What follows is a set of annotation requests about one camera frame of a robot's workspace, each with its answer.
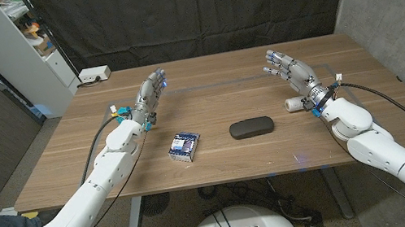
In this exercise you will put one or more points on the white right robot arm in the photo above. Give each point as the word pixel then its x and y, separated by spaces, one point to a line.
pixel 381 149

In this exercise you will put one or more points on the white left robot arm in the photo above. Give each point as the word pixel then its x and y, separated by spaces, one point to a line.
pixel 88 194

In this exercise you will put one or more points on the black curtain backdrop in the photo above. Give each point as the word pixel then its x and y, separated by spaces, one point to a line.
pixel 193 8

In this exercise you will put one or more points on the white power strip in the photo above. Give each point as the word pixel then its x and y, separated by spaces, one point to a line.
pixel 95 73

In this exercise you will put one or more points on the white roll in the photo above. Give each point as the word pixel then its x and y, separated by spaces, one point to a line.
pixel 293 104

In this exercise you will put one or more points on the black round grille object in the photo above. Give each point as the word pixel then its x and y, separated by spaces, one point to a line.
pixel 155 204

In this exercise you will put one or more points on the grey table leg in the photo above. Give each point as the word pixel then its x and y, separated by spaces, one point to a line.
pixel 134 224
pixel 337 194

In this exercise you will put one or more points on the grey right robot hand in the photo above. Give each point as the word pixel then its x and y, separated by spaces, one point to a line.
pixel 301 76

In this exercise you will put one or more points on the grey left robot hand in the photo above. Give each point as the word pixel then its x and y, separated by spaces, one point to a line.
pixel 146 100

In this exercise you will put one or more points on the black glasses case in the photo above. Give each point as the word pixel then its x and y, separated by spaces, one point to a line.
pixel 251 127

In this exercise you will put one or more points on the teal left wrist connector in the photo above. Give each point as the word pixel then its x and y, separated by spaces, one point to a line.
pixel 124 111

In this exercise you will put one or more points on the cardboard box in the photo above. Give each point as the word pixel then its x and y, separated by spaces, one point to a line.
pixel 45 46

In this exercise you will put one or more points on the orange toy figure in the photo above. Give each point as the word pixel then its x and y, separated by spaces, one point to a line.
pixel 32 29

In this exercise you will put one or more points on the blue package box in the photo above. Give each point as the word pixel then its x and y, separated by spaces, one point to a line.
pixel 184 146

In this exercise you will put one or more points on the white shelf cabinet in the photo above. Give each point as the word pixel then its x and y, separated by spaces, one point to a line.
pixel 12 58

